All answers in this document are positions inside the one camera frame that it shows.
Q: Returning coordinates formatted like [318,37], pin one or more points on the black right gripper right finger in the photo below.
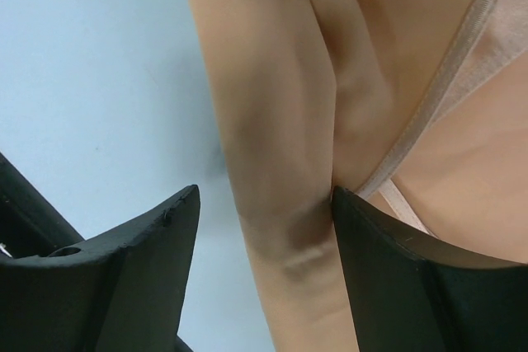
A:
[411,292]

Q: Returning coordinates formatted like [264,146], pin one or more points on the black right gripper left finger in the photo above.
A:
[122,290]

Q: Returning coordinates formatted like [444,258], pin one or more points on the peach satin napkin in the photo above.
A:
[419,107]

